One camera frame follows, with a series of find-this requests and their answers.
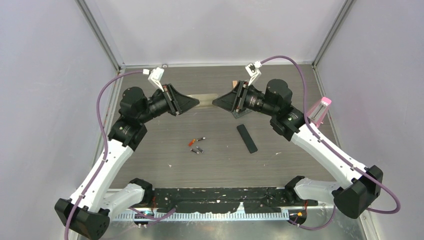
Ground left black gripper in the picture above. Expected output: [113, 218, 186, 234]
[138, 83, 199, 124]

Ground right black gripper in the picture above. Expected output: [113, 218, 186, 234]
[212, 80, 277, 117]

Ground beige remote control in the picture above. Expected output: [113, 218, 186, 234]
[190, 93, 219, 108]

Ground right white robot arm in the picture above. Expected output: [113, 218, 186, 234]
[212, 79, 383, 219]

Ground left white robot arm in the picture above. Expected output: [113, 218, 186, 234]
[54, 84, 200, 240]

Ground black remote control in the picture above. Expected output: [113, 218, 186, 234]
[236, 124, 258, 154]

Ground grey lego baseplate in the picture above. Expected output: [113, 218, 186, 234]
[231, 108, 252, 119]

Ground orange battery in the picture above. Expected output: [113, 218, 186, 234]
[188, 139, 197, 147]

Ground black battery lower right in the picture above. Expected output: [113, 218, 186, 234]
[196, 146, 204, 153]

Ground pink metronome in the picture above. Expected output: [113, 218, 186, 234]
[307, 97, 332, 128]

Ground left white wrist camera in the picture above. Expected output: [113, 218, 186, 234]
[142, 67, 165, 92]

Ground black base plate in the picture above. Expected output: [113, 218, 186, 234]
[154, 187, 304, 214]

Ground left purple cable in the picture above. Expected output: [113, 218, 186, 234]
[62, 69, 150, 240]

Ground purple cable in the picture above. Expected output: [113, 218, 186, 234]
[62, 69, 150, 240]
[258, 55, 402, 231]

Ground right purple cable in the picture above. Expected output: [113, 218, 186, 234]
[258, 55, 402, 231]

